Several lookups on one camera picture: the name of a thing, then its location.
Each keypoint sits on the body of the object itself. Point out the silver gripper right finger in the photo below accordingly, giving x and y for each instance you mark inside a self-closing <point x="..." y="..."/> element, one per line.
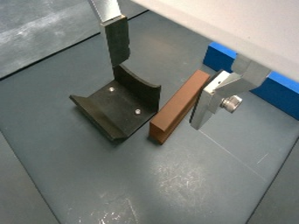
<point x="221" y="92"/>

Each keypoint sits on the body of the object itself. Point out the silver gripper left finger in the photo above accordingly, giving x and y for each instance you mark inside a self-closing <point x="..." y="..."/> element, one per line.
<point x="114" y="28"/>

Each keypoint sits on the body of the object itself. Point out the brown arch bar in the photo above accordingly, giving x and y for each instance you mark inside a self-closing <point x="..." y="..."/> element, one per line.
<point x="177" y="108"/>

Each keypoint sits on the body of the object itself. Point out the blue foam shape board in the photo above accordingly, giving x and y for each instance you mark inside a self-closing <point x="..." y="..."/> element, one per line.
<point x="274" y="88"/>

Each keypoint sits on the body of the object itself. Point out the black curved fixture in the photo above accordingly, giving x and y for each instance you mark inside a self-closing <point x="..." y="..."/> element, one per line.
<point x="122" y="106"/>

